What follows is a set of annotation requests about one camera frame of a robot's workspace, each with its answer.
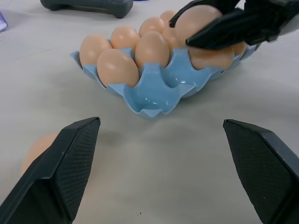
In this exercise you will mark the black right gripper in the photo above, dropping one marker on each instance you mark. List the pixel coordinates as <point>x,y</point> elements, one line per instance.
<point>266,16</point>

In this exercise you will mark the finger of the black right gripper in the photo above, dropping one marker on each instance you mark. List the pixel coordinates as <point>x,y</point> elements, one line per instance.
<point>187,9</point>

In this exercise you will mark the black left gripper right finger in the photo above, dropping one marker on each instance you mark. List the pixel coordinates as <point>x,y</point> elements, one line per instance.
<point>261,168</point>

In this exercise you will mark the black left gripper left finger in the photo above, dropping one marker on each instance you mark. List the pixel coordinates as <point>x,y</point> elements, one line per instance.
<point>58,168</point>

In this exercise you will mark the beige egg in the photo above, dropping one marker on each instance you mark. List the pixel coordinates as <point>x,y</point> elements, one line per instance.
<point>196,22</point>
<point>92,47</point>
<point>239,49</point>
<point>116,67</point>
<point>210,58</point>
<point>170,37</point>
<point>35,151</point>
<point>151,50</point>
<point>167,15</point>
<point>123,37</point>
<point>151,25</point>

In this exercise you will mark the blue plastic egg tray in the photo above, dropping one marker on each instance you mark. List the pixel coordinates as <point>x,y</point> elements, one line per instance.
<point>158,93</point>

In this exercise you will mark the dark grey plastic object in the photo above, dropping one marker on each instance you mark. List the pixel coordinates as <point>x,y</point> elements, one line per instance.
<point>93,5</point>

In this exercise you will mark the purple and white object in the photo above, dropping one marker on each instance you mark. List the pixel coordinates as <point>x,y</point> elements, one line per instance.
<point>2,22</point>

